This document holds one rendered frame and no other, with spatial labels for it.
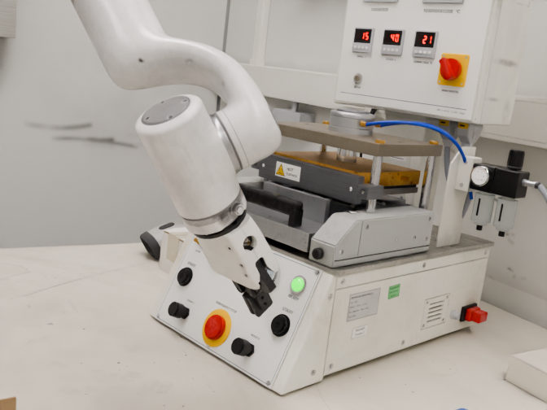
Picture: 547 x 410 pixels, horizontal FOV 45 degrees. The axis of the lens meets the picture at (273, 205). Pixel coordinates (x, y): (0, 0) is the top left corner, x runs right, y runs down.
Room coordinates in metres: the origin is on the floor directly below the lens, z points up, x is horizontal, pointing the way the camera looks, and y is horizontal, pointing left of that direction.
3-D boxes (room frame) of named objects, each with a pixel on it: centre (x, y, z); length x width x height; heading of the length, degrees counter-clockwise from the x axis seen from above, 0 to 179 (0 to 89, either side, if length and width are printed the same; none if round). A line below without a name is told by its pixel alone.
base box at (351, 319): (1.17, -0.13, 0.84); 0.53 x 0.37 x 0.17; 135
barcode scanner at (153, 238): (1.51, 0.20, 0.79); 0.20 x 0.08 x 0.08; 123
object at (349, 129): (1.19, -0.16, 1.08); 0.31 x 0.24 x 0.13; 45
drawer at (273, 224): (1.15, -0.09, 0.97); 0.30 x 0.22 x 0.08; 135
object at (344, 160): (1.18, -0.12, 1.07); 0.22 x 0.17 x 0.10; 45
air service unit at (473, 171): (1.12, -0.37, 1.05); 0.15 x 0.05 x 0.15; 45
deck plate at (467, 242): (1.21, -0.14, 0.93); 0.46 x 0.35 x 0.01; 135
